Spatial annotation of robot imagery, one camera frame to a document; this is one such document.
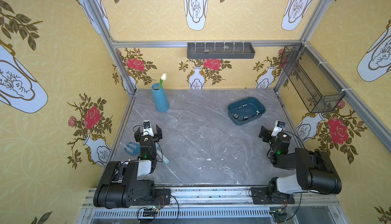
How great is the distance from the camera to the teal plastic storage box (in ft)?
3.37

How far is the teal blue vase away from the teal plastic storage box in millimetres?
441

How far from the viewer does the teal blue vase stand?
950mm
